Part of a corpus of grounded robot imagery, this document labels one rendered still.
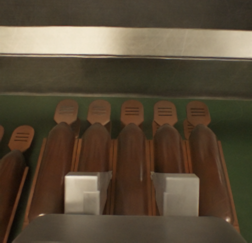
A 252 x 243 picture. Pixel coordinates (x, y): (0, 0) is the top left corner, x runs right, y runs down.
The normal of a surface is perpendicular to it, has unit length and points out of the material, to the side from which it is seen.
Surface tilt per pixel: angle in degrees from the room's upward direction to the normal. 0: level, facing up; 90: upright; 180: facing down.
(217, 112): 2
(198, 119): 2
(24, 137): 2
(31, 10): 90
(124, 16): 90
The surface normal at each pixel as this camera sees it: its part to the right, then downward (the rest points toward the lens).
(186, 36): -0.03, 0.19
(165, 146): -0.23, -0.68
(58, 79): -0.04, 0.72
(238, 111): 0.00, -0.70
